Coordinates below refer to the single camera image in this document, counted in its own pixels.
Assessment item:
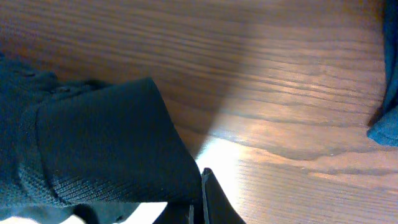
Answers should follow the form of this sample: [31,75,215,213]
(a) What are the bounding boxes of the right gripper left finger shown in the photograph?
[153,203,194,224]

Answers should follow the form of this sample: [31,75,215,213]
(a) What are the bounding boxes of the navy folded t-shirt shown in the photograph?
[367,0,397,147]

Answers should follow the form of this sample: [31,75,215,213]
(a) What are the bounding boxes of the black t-shirt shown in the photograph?
[1,57,203,223]

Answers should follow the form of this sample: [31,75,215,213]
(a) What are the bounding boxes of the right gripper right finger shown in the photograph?
[201,168,246,224]

